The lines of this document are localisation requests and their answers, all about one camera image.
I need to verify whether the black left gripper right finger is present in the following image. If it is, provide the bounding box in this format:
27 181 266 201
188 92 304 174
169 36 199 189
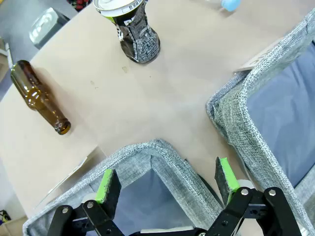
206 156 301 236

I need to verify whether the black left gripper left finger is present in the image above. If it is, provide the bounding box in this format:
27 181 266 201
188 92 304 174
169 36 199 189
46 168 124 236

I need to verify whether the white can label card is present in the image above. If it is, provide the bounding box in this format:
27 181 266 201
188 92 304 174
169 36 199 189
34 147 99 209

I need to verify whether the grey fabric basket labelled can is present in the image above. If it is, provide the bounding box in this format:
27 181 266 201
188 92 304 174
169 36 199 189
22 138 224 236

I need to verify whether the grey fabric basket labelled plastic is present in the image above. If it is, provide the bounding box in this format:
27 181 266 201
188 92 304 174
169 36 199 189
205 7 315 236

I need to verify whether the white plastic label card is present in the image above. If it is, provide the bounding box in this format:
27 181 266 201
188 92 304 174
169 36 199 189
232 36 281 74

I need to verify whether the brown glass bottle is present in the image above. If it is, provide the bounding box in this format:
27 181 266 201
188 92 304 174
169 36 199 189
10 59 72 136

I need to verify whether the crushed clear plastic bottle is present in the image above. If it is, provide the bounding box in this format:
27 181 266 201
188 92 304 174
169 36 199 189
220 0 242 12

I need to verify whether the grey floor bin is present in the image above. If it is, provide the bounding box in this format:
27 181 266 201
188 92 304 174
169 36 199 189
29 7 71 51

